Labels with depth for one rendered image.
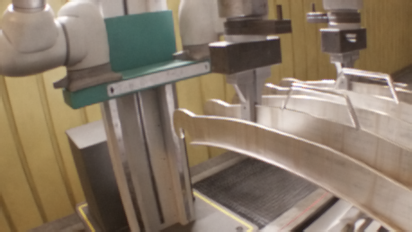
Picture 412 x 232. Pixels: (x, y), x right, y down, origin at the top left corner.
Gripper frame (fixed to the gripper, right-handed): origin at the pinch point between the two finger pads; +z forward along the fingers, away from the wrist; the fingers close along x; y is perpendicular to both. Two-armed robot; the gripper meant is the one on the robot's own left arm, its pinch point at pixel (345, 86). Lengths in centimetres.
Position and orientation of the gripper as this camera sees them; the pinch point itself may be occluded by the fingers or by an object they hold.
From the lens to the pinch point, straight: 71.7
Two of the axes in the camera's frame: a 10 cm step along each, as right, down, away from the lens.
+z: 1.0, 9.5, 3.1
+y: 5.7, 2.0, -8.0
